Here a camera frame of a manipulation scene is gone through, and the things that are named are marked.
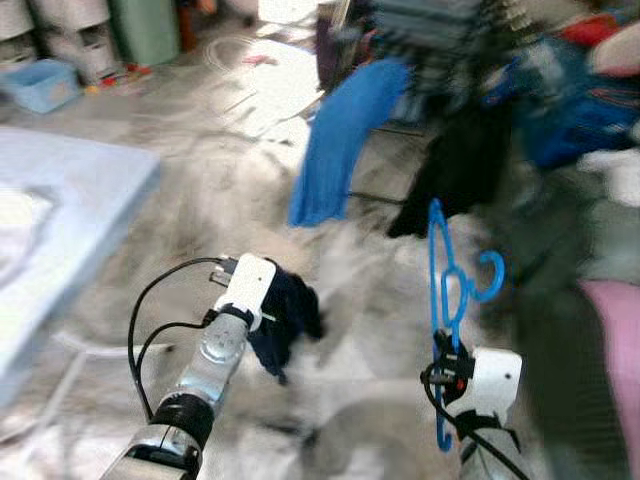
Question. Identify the white crumpled cloth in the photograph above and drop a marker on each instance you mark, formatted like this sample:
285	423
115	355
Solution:
20	230

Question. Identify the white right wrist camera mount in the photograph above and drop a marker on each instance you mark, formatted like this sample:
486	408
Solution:
495	380

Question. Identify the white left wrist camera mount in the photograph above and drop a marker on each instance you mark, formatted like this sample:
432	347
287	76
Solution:
248	285

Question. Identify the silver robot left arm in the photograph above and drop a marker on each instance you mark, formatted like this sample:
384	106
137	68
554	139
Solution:
215	350

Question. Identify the light blue folding table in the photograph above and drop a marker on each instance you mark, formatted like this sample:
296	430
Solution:
70	200

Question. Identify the blue plastic clothes hanger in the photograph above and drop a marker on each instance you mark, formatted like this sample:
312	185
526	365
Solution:
434	250

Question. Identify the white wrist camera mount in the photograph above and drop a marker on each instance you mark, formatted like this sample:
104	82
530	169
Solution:
495	380
248	285

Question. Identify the blue shirt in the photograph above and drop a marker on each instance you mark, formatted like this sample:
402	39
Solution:
345	140

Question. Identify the pink cushion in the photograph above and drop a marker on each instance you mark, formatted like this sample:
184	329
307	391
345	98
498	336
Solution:
615	380

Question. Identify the blue machine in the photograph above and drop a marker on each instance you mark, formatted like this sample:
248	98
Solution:
580	120

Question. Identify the white rag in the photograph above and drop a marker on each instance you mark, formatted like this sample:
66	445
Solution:
615	175

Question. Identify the navy garment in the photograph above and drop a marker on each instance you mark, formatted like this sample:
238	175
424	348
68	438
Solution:
285	320

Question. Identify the grey green sofa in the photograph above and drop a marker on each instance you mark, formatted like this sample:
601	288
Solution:
560	300

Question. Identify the green cabinet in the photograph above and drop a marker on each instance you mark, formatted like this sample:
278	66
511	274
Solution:
145	30

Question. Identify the white stacked storage bins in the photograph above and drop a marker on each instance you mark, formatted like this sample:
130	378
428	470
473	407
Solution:
15	30
75	40

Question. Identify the metal clothes drying rack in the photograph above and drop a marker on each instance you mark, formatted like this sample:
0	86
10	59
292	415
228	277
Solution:
430	40

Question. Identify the light blue plastic box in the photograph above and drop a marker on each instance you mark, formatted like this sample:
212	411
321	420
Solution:
40	85

